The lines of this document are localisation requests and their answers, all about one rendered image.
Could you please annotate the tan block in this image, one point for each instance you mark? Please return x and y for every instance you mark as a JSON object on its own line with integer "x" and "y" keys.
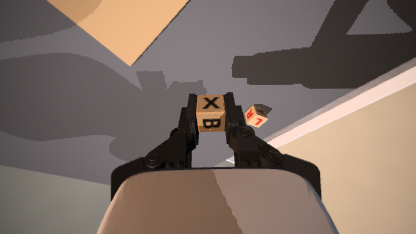
{"x": 256, "y": 116}
{"x": 211, "y": 113}

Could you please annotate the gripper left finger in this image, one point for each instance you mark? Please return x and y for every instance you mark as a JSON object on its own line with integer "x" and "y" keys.
{"x": 175, "y": 152}

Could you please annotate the orange flat mat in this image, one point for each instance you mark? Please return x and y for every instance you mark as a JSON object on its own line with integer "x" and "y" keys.
{"x": 125, "y": 27}

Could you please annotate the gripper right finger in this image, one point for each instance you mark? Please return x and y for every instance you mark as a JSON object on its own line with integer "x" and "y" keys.
{"x": 254, "y": 152}

